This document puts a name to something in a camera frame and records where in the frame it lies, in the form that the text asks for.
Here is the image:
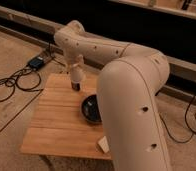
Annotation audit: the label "beige sponge block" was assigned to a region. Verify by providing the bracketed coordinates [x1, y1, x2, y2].
[98, 136, 109, 153]

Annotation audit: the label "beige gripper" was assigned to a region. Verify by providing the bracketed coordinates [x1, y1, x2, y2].
[67, 55, 85, 84]

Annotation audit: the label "small dark cup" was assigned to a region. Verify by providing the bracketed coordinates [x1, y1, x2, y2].
[71, 82, 80, 91]

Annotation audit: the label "black bowl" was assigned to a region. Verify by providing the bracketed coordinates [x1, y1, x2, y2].
[81, 94, 102, 124]

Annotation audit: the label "black floor cables right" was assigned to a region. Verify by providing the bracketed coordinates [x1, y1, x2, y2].
[159, 93, 196, 161]

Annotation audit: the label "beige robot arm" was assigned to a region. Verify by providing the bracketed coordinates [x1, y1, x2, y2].
[54, 20, 172, 171]

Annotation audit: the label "black power adapter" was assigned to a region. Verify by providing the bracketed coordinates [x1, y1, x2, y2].
[27, 56, 45, 70]

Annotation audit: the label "wooden table board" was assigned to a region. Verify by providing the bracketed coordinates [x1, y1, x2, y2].
[20, 74, 111, 160]

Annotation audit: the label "black floor cables left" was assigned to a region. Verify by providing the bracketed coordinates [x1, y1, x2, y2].
[0, 66, 43, 104]

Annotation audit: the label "black floor cables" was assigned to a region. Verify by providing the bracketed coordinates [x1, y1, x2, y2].
[159, 93, 196, 161]
[0, 66, 43, 104]

